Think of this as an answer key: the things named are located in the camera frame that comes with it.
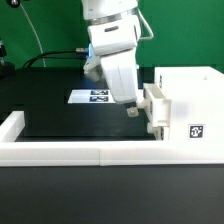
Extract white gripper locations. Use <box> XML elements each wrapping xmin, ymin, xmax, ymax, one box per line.
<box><xmin>87</xmin><ymin>15</ymin><xmax>141</xmax><ymax>117</ymax></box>

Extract white thin cable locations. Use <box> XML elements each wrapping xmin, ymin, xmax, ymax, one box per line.
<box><xmin>19</xmin><ymin>4</ymin><xmax>47</xmax><ymax>68</ymax></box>

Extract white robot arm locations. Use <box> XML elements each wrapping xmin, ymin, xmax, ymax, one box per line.
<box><xmin>81</xmin><ymin>0</ymin><xmax>154</xmax><ymax>117</ymax></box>

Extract black camera stand left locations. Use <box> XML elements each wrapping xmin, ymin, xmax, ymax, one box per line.
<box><xmin>0</xmin><ymin>39</ymin><xmax>15</xmax><ymax>79</ymax></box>

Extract white drawer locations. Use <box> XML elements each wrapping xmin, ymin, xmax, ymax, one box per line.
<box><xmin>147</xmin><ymin>122</ymin><xmax>167</xmax><ymax>140</ymax></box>
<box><xmin>137</xmin><ymin>83</ymin><xmax>171</xmax><ymax>127</ymax></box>

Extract black cables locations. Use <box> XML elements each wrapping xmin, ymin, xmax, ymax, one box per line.
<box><xmin>21</xmin><ymin>47</ymin><xmax>90</xmax><ymax>69</ymax></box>

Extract white drawer cabinet box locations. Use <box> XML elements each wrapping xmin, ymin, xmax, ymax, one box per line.
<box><xmin>154</xmin><ymin>66</ymin><xmax>224</xmax><ymax>143</ymax></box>

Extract white front drawer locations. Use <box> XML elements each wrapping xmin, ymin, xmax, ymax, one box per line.
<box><xmin>147</xmin><ymin>122</ymin><xmax>167</xmax><ymax>140</ymax></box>

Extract marker tag sheet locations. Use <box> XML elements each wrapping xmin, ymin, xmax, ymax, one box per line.
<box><xmin>68</xmin><ymin>89</ymin><xmax>114</xmax><ymax>104</ymax></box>

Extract white U-shaped border frame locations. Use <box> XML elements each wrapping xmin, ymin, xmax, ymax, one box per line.
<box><xmin>0</xmin><ymin>111</ymin><xmax>224</xmax><ymax>167</ymax></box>

